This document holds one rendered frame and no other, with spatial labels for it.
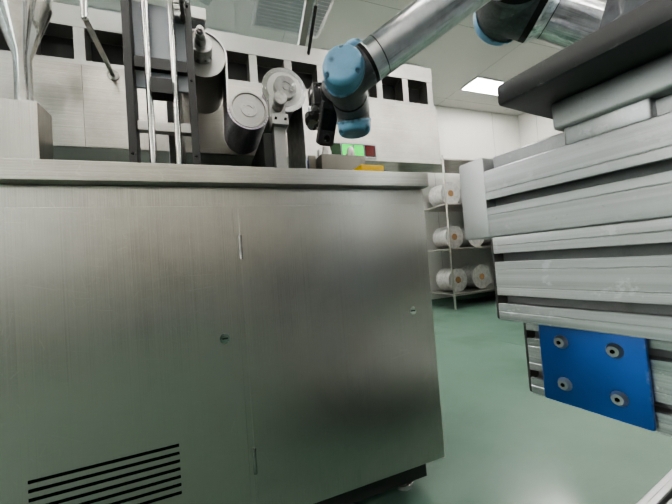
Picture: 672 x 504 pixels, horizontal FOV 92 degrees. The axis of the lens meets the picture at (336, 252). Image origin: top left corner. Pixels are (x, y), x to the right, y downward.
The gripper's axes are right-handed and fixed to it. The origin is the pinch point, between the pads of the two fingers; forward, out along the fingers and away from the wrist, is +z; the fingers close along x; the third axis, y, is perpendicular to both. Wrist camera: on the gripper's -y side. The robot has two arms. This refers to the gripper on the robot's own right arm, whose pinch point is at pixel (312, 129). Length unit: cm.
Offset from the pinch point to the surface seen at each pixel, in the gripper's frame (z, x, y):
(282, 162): 3.5, 9.4, -9.7
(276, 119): 1.2, 10.9, 2.8
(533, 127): 249, -444, 142
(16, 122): 14, 78, 2
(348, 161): 4.2, -13.5, -8.2
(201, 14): 5.2, 30.3, 34.6
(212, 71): 8.7, 28.1, 19.6
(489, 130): 274, -380, 142
